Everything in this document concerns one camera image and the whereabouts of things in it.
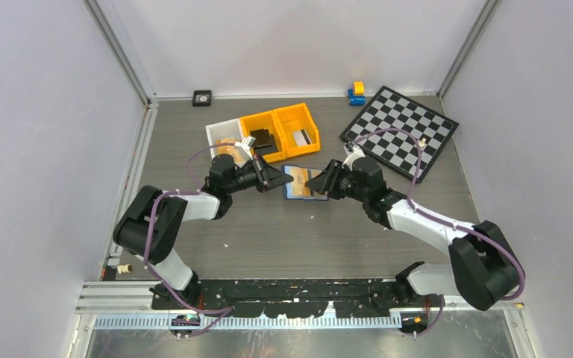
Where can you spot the black white chessboard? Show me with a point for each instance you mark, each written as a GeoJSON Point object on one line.
{"type": "Point", "coordinates": [390, 127]}

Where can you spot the white plastic bin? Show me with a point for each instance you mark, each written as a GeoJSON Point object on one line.
{"type": "Point", "coordinates": [231, 128]}

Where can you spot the card in orange bin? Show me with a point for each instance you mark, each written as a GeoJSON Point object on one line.
{"type": "Point", "coordinates": [301, 138]}

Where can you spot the orange plastic bin left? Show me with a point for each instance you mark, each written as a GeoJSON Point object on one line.
{"type": "Point", "coordinates": [268, 120]}

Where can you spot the blue leather card holder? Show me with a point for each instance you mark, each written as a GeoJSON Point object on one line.
{"type": "Point", "coordinates": [313, 195]}

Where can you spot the orange plastic bin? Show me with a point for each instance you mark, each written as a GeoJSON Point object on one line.
{"type": "Point", "coordinates": [268, 120]}
{"type": "Point", "coordinates": [296, 117]}

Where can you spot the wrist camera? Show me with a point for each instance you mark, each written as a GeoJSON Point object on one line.
{"type": "Point", "coordinates": [244, 147]}
{"type": "Point", "coordinates": [353, 152]}

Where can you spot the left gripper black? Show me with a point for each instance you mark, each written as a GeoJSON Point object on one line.
{"type": "Point", "coordinates": [267, 177]}

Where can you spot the small beige spool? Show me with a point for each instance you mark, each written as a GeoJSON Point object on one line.
{"type": "Point", "coordinates": [124, 269]}

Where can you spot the small black square device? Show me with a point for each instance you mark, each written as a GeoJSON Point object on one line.
{"type": "Point", "coordinates": [202, 98]}

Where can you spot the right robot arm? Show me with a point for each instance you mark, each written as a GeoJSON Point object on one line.
{"type": "Point", "coordinates": [482, 268]}

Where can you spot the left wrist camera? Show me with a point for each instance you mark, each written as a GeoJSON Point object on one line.
{"type": "Point", "coordinates": [244, 147]}

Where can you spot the gold card pocket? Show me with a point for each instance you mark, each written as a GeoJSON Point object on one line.
{"type": "Point", "coordinates": [297, 189]}

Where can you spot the orange plastic bin right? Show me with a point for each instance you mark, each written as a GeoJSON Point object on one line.
{"type": "Point", "coordinates": [296, 117]}

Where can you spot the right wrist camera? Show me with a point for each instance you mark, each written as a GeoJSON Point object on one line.
{"type": "Point", "coordinates": [353, 152]}

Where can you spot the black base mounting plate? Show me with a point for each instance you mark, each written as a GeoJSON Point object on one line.
{"type": "Point", "coordinates": [305, 298]}

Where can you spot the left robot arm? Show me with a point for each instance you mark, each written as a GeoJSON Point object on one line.
{"type": "Point", "coordinates": [149, 227]}

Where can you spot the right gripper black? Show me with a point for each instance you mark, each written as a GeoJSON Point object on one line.
{"type": "Point", "coordinates": [327, 181]}

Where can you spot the black object in bin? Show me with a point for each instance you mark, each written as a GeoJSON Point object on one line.
{"type": "Point", "coordinates": [264, 142]}

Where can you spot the tan items in white bin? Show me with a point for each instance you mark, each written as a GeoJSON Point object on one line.
{"type": "Point", "coordinates": [228, 147]}

